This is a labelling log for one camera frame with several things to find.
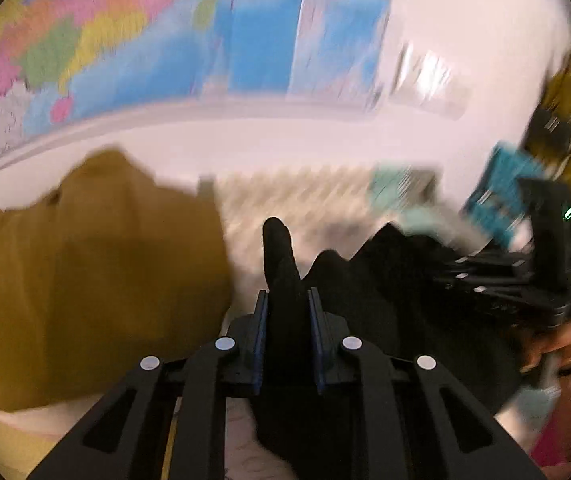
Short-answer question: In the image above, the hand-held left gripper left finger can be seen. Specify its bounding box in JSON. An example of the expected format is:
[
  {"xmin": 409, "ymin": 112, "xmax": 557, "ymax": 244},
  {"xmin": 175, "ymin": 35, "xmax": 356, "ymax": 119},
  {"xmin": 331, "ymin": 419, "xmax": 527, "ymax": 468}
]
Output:
[{"xmin": 28, "ymin": 290, "xmax": 269, "ymax": 480}]

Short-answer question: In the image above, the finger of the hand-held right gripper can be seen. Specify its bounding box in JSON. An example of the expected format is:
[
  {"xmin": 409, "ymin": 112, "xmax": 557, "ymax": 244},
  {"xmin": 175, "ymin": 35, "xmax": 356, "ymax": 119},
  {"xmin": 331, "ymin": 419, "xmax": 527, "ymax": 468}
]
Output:
[
  {"xmin": 443, "ymin": 280, "xmax": 563, "ymax": 320},
  {"xmin": 431, "ymin": 252, "xmax": 533, "ymax": 282}
]

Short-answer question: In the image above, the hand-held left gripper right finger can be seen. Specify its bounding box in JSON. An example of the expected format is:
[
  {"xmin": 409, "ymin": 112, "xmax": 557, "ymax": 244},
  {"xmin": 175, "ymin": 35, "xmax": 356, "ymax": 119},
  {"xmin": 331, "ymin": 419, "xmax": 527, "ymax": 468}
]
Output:
[{"xmin": 308, "ymin": 287, "xmax": 546, "ymax": 480}]

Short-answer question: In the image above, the black garment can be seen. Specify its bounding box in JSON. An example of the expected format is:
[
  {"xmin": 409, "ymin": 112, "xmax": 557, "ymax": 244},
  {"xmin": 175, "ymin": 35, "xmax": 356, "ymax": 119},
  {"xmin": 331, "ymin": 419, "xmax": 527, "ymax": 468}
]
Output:
[{"xmin": 256, "ymin": 216, "xmax": 531, "ymax": 480}]

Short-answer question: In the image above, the person's right hand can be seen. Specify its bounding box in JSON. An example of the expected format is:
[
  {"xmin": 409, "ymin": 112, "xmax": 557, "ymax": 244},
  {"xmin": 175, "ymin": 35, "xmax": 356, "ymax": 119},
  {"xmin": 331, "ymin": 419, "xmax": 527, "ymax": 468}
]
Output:
[{"xmin": 519, "ymin": 317, "xmax": 571, "ymax": 377}]

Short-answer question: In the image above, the teal patterned box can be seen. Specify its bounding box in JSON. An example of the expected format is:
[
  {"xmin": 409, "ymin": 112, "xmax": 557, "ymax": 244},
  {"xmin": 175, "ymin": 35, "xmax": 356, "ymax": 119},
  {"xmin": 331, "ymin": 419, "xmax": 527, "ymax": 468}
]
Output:
[{"xmin": 464, "ymin": 141, "xmax": 549, "ymax": 249}]

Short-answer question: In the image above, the teal cloth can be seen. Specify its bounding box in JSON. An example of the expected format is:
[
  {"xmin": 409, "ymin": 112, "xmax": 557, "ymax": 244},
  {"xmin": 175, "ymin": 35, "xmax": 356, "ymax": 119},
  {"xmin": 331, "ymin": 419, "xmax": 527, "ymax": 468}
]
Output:
[{"xmin": 369, "ymin": 164, "xmax": 439, "ymax": 211}]

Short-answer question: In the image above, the white patterned bed blanket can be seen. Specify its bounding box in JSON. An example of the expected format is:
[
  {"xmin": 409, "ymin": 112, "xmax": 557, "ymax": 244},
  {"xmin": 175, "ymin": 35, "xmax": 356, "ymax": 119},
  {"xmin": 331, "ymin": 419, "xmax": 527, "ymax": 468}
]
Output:
[{"xmin": 0, "ymin": 162, "xmax": 556, "ymax": 480}]

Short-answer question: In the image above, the mustard brown garment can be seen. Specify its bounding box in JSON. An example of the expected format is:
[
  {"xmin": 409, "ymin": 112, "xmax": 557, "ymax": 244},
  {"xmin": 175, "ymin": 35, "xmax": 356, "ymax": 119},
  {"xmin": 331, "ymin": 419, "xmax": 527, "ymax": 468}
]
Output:
[{"xmin": 0, "ymin": 149, "xmax": 234, "ymax": 411}]

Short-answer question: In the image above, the colourful wall map poster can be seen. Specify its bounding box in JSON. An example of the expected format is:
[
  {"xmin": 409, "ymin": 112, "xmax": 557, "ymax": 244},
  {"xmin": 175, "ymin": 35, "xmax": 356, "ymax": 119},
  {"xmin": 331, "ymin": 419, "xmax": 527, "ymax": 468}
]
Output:
[{"xmin": 0, "ymin": 0, "xmax": 399, "ymax": 181}]

